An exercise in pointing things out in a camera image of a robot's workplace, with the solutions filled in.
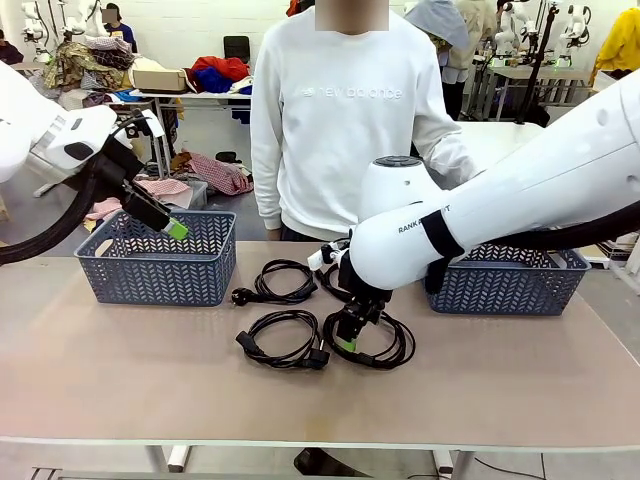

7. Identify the blue-grey plastic basket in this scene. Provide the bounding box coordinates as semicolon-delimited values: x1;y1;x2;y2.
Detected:
422;243;592;317
74;209;237;307

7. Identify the black tripod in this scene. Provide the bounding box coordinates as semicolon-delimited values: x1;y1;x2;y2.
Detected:
514;0;559;126

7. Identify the black left arm hose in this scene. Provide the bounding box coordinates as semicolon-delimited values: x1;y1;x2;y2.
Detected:
0;112;151;267

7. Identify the black power cable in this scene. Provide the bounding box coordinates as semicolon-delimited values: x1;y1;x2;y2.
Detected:
322;307;417;371
314;262;361;304
230;258;320;305
235;309;331;371

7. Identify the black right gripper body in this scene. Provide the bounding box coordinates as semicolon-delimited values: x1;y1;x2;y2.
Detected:
337;248;395;307

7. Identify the black object under table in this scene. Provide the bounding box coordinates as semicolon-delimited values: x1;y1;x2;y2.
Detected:
293;447;362;479

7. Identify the white background table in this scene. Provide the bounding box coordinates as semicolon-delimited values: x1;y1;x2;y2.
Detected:
112;88;254;179

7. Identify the pink cloth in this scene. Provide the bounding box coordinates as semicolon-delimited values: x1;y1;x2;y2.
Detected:
83;196;125;222

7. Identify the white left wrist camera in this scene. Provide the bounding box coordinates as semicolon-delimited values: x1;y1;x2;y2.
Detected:
119;108;165;140

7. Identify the person's left forearm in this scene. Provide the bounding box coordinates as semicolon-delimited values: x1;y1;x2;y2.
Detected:
414;122;490;192

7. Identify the person's right forearm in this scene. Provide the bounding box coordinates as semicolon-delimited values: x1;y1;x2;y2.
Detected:
250;144;286;232

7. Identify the person in blue shirt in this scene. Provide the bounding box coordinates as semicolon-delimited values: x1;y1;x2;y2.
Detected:
98;2;139;54

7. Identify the black office chair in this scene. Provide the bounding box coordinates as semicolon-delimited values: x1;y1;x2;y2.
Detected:
222;35;250;65

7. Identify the blue cloth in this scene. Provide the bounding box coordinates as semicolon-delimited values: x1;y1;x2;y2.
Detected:
193;67;235;95

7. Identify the person in white sweatshirt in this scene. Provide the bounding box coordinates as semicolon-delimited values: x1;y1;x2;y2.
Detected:
249;0;494;244

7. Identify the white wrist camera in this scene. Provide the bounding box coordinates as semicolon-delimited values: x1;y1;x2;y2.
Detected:
119;108;165;140
306;239;352;272

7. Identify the black velcro strap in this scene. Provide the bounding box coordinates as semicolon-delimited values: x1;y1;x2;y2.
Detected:
422;208;467;296

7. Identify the red checkered cloth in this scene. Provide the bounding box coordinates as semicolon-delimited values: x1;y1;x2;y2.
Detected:
171;151;255;197

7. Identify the seated person in dark clothes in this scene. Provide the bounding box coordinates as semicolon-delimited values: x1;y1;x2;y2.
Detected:
0;28;25;65

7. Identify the patterned clothes pile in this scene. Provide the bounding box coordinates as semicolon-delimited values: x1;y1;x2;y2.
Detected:
40;35;137;101

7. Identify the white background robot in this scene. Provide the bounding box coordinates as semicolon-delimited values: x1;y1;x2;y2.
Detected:
556;0;595;57
63;0;110;39
19;0;52;42
494;0;527;57

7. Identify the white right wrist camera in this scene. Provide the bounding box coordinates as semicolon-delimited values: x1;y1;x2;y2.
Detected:
306;239;352;272

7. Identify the grey storage bin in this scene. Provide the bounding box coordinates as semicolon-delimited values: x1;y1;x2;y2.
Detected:
163;178;210;211

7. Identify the person in grey hood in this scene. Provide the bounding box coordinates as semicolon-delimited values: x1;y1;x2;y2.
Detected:
403;0;471;122

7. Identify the black arm hose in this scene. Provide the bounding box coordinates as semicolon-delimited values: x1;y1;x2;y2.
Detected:
0;112;151;267
464;199;640;251

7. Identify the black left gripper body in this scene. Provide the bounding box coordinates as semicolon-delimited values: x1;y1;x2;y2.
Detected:
93;138;147;202

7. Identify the yellow jacket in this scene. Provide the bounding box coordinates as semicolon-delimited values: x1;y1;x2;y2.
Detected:
593;7;640;87

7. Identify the black right arm hose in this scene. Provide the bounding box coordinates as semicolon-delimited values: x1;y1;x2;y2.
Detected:
464;199;640;251

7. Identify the white table leg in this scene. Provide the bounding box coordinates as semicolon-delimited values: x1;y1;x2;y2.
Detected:
167;443;194;474
433;448;459;474

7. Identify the beige cardboard box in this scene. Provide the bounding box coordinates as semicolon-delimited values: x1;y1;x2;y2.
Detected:
129;66;190;94

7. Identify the person in beige jacket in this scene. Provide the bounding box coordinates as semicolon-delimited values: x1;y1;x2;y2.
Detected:
457;0;499;57

